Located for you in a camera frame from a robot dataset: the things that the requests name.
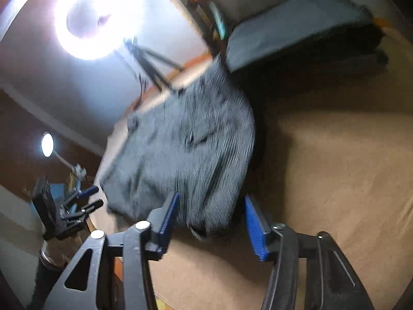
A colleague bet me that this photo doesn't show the dark grey checked pants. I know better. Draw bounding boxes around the dark grey checked pants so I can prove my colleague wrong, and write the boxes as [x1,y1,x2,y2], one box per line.
[100,57,256,239]

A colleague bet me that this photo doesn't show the person left hand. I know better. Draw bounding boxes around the person left hand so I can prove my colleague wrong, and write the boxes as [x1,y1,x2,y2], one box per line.
[40,236,83,270]

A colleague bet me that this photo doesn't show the blue chair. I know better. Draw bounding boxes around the blue chair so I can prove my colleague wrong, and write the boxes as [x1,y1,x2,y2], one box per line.
[31,177,81,215]

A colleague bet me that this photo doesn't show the folded dark clothes stack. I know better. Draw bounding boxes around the folded dark clothes stack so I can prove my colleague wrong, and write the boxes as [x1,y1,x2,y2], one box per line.
[226,0,388,79]

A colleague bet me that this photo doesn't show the bright ring light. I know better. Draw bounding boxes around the bright ring light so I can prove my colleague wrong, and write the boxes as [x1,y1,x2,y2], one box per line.
[54,0,147,61]

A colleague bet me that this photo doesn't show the small white gooseneck lamp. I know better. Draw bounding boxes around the small white gooseneck lamp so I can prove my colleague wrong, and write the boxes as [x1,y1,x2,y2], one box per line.
[41,131,87,181]

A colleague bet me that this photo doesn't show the black mini tripod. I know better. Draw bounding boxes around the black mini tripod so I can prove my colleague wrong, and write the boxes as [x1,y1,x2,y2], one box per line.
[124,38,185,91]

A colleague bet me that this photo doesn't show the black ring light cable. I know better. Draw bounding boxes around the black ring light cable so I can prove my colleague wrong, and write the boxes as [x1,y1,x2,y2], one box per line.
[114,50,153,111]

